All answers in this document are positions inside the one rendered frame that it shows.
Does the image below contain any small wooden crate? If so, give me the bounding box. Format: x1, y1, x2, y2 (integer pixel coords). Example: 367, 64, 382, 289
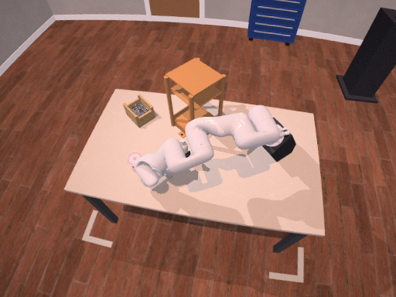
123, 94, 155, 128

